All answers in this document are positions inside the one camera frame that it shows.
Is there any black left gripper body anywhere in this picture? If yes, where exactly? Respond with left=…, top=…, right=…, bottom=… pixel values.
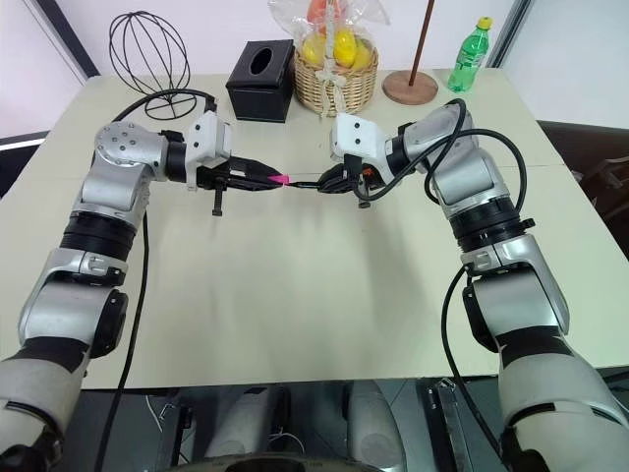
left=188, top=157, right=237, bottom=217

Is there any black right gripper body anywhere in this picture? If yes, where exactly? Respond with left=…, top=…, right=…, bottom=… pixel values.
left=343, top=153, right=392, bottom=209

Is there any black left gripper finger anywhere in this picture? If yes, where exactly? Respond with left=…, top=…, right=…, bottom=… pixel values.
left=226, top=176, right=277, bottom=191
left=230, top=156, right=277, bottom=180

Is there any black leather tissue box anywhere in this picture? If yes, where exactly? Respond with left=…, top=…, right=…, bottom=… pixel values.
left=225, top=39, right=297, bottom=122

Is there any woven wicker basket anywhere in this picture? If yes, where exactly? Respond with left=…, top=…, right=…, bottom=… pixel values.
left=293, top=45, right=380, bottom=120

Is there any cream ribbon bow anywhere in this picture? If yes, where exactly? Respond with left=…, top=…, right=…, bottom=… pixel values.
left=316, top=0, right=348, bottom=120

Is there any wooden stand with pole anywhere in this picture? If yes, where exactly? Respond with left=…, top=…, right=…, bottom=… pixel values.
left=381, top=0, right=440, bottom=105

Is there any yellow fruit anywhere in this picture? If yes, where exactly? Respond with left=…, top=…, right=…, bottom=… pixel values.
left=354, top=40, right=375, bottom=71
left=332, top=29, right=358, bottom=68
left=300, top=32, right=328, bottom=65

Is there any green plastic bottle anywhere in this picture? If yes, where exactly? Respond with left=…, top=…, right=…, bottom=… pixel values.
left=446, top=16, right=494, bottom=94

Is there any orange fruit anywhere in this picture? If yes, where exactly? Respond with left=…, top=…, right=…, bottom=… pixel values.
left=307, top=0, right=345, bottom=24

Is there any dark brown chair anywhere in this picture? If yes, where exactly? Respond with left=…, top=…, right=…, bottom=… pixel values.
left=569, top=155, right=629, bottom=207

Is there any grey rounded robot leg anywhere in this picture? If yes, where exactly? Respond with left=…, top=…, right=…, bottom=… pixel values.
left=202, top=386, right=277, bottom=459
left=345, top=381, right=410, bottom=472

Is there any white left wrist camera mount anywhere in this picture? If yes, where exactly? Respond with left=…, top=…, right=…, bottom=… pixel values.
left=186, top=111, right=235, bottom=171

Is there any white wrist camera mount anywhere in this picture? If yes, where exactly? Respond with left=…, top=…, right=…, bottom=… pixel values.
left=186, top=111, right=235, bottom=171
left=329, top=113, right=395, bottom=166

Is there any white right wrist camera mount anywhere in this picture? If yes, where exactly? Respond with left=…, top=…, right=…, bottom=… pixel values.
left=329, top=113, right=395, bottom=166

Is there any black wire egg-shaped stand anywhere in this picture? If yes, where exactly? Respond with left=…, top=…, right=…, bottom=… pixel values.
left=108, top=10, right=213, bottom=121

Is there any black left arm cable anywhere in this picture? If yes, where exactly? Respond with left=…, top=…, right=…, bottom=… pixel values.
left=95, top=89, right=220, bottom=472

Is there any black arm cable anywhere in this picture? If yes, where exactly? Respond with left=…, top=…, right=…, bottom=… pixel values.
left=356, top=97, right=530, bottom=458
left=95, top=89, right=220, bottom=472

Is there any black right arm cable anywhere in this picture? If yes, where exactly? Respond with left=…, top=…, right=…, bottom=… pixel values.
left=356, top=97, right=530, bottom=458

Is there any black window frame post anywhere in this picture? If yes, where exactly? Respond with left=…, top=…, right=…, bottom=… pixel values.
left=35, top=0, right=102, bottom=81

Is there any thin white wire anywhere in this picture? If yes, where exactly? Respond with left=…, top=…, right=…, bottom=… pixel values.
left=144, top=391, right=171, bottom=427

